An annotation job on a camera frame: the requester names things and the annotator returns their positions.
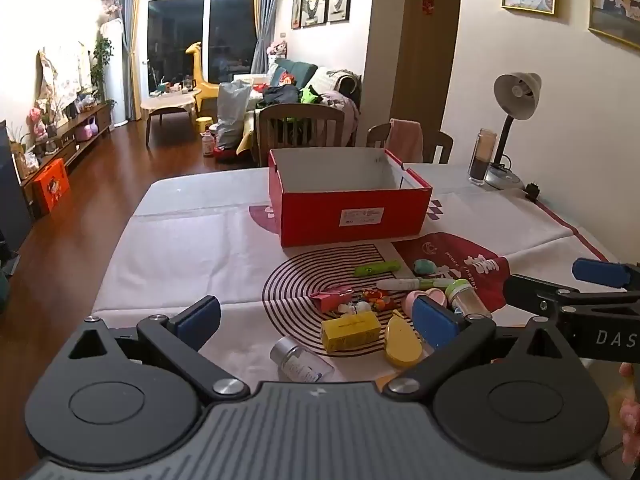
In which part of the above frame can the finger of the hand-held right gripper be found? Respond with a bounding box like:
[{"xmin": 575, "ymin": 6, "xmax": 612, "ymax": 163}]
[
  {"xmin": 571, "ymin": 257, "xmax": 640, "ymax": 291},
  {"xmin": 502, "ymin": 273, "xmax": 583, "ymax": 320}
]

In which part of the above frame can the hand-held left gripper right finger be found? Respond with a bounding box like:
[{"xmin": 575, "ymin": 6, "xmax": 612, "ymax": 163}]
[{"xmin": 382, "ymin": 294, "xmax": 581, "ymax": 403}]

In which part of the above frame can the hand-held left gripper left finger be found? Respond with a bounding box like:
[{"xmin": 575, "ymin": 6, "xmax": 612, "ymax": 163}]
[{"xmin": 67, "ymin": 295, "xmax": 251, "ymax": 403}]

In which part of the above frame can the pink heart-shaped dish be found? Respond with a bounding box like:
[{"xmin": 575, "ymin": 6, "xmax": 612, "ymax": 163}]
[{"xmin": 403, "ymin": 289, "xmax": 447, "ymax": 322}]

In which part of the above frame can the yellow mango-shaped case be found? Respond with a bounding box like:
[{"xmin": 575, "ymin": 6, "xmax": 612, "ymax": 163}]
[{"xmin": 384, "ymin": 309, "xmax": 424, "ymax": 369}]

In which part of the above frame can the green-capped small bottle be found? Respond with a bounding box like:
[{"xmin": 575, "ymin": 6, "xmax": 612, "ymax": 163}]
[{"xmin": 445, "ymin": 278, "xmax": 494, "ymax": 321}]

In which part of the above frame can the white printed tube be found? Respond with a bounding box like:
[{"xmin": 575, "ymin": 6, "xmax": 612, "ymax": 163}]
[{"xmin": 376, "ymin": 278, "xmax": 451, "ymax": 294}]

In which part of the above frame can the orange charm keychain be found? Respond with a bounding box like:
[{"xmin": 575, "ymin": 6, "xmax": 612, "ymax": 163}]
[{"xmin": 357, "ymin": 287, "xmax": 402, "ymax": 312}]

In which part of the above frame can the green tube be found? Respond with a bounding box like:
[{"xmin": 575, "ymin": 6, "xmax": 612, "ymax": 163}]
[{"xmin": 354, "ymin": 260, "xmax": 403, "ymax": 277}]

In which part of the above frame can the yellow carton box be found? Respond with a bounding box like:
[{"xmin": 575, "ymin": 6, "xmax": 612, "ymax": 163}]
[{"xmin": 320, "ymin": 310, "xmax": 382, "ymax": 352}]

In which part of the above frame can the pink binder clip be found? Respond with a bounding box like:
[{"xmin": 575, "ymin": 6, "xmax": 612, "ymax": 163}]
[{"xmin": 309, "ymin": 285, "xmax": 354, "ymax": 314}]

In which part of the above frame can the red cardboard box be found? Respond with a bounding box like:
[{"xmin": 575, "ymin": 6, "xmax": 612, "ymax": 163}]
[{"xmin": 267, "ymin": 147, "xmax": 433, "ymax": 248}]

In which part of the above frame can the person's right hand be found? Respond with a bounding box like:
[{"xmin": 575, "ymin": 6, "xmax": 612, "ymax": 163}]
[{"xmin": 618, "ymin": 362, "xmax": 640, "ymax": 465}]

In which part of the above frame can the white printed tablecloth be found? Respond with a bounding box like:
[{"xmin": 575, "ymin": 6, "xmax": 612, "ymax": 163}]
[{"xmin": 90, "ymin": 162, "xmax": 640, "ymax": 396}]

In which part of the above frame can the tall glass jar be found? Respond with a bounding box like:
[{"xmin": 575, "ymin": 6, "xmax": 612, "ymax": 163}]
[{"xmin": 467, "ymin": 128, "xmax": 499, "ymax": 187}]

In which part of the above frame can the wooden chair with towel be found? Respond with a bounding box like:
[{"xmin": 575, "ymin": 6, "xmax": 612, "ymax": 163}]
[{"xmin": 366, "ymin": 121, "xmax": 455, "ymax": 165}]

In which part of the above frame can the pink towel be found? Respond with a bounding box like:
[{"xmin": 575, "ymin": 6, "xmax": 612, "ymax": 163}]
[{"xmin": 387, "ymin": 118, "xmax": 425, "ymax": 163}]

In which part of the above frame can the orange gift box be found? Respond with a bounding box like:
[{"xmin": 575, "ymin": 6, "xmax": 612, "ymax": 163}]
[{"xmin": 32, "ymin": 158, "xmax": 72, "ymax": 216}]

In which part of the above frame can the grey desk lamp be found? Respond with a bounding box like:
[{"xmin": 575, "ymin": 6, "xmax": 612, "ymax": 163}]
[{"xmin": 484, "ymin": 72, "xmax": 543, "ymax": 192}]

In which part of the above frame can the large grey plastic bag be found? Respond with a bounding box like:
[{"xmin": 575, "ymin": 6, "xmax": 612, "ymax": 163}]
[{"xmin": 215, "ymin": 80, "xmax": 253, "ymax": 152}]

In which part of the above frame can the wooden TV cabinet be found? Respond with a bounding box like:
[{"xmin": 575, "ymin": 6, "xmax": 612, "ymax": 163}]
[{"xmin": 20, "ymin": 102, "xmax": 113, "ymax": 207}]

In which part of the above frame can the wooden coffee table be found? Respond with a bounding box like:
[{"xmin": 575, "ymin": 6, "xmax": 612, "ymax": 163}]
[{"xmin": 140, "ymin": 92, "xmax": 197, "ymax": 147}]

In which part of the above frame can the pink handbag toy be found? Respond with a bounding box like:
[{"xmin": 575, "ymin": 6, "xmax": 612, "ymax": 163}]
[{"xmin": 75, "ymin": 116, "xmax": 100, "ymax": 142}]

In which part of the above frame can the black television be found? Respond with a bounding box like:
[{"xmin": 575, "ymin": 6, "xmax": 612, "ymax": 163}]
[{"xmin": 0, "ymin": 120, "xmax": 35, "ymax": 254}]

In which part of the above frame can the wooden slatted chair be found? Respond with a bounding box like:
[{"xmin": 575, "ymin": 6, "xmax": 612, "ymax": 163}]
[{"xmin": 254, "ymin": 103, "xmax": 351, "ymax": 167}]

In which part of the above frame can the yellow giraffe figure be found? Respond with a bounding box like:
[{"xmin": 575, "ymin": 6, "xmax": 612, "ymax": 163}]
[{"xmin": 185, "ymin": 41, "xmax": 221, "ymax": 117}]

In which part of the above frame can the brown wooden door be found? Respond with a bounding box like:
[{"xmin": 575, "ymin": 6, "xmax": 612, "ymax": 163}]
[{"xmin": 390, "ymin": 0, "xmax": 464, "ymax": 163}]

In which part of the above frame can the pile of clothes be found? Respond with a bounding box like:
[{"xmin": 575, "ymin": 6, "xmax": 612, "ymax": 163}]
[{"xmin": 257, "ymin": 72, "xmax": 361, "ymax": 132}]

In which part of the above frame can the pink flower bouquet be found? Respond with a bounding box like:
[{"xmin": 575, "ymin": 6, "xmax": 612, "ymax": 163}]
[{"xmin": 27, "ymin": 107, "xmax": 51, "ymax": 142}]

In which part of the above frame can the white standing air conditioner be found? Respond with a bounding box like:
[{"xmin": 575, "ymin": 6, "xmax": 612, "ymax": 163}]
[{"xmin": 100, "ymin": 17, "xmax": 132, "ymax": 127}]

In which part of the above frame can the green sofa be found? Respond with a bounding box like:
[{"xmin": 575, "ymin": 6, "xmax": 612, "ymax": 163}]
[{"xmin": 230, "ymin": 57, "xmax": 363, "ymax": 147}]

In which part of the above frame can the gold framed figure picture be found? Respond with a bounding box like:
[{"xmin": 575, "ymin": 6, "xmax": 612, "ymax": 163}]
[{"xmin": 587, "ymin": 0, "xmax": 640, "ymax": 51}]

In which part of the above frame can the green potted plant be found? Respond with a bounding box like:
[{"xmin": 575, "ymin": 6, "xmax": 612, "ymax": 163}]
[{"xmin": 90, "ymin": 35, "xmax": 117, "ymax": 107}]

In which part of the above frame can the grey yellow curtain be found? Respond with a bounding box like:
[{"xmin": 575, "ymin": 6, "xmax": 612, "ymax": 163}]
[
  {"xmin": 250, "ymin": 0, "xmax": 284, "ymax": 77},
  {"xmin": 116, "ymin": 0, "xmax": 143, "ymax": 122}
]

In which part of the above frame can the glass sliding door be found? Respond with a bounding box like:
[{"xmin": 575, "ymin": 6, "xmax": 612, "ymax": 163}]
[{"xmin": 141, "ymin": 0, "xmax": 258, "ymax": 97}]

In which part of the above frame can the printed wall cloth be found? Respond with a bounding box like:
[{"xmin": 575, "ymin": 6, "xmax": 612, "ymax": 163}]
[{"xmin": 37, "ymin": 42, "xmax": 94, "ymax": 112}]

